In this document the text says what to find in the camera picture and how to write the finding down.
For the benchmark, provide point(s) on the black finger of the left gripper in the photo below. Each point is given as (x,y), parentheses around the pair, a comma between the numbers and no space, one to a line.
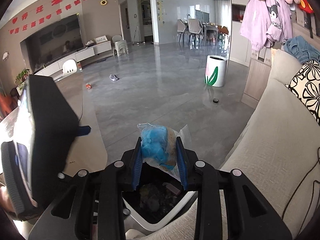
(83,131)

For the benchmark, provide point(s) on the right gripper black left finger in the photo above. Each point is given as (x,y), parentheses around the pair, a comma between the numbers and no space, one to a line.
(91,205)

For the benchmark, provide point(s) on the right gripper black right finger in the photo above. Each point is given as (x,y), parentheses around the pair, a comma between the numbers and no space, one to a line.
(227,199)

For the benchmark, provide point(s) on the blue shoe covers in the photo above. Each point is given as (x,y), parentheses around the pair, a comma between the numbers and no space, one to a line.
(159,148)

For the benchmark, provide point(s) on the white square trash bin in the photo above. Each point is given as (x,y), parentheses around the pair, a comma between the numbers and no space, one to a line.
(158,200)

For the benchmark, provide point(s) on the white tulip trash can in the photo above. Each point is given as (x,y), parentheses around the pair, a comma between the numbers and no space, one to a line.
(216,70)

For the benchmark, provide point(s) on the person's left hand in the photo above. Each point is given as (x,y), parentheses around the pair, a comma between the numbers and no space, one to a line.
(5,200)

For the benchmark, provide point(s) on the orange item on floor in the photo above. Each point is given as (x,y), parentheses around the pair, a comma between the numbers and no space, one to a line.
(88,86)

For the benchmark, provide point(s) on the orange dinosaur toy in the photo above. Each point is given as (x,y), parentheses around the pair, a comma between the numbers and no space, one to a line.
(8,104)

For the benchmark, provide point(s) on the green potted plant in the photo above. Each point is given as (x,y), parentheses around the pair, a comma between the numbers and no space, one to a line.
(21,77)

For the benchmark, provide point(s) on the white plastic child chair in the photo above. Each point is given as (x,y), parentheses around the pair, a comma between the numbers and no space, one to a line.
(69,67)

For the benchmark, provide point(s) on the grey item on floor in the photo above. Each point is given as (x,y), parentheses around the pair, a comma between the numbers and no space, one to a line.
(114,78)

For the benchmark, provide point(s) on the beige fabric sofa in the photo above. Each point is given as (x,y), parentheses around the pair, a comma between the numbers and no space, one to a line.
(278,149)

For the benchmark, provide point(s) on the white tv cabinet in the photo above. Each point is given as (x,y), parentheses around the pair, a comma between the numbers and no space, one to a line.
(82,58)

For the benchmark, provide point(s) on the large black television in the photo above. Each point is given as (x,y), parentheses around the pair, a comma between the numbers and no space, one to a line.
(52,43)

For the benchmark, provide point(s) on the framed picture on cabinet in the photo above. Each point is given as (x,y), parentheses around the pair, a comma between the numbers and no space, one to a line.
(101,39)

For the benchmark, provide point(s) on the stacked white stools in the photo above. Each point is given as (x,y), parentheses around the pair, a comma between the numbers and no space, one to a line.
(120,45)

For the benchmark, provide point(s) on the red banner decoration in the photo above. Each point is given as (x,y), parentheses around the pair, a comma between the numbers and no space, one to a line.
(25,14)

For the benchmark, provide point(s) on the black white floral pillow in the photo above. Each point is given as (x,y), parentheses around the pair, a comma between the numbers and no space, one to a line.
(305,86)

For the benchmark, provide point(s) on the dining chairs and table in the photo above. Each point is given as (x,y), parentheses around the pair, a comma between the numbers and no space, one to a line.
(198,32)

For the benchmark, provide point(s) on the beige wooden side cabinet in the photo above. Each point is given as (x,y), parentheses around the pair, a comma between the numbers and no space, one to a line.
(256,82)

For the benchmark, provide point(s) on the blue denim garment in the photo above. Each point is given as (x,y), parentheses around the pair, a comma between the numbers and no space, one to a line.
(299,48)

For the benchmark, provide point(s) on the pink hanging jacket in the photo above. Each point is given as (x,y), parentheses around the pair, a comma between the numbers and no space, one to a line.
(266,22)

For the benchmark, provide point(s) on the white sheep wall decoration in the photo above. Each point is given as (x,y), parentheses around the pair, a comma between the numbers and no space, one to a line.
(5,56)

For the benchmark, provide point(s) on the yellow sunflower wall decoration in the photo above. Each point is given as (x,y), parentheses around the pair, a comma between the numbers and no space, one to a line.
(103,2)

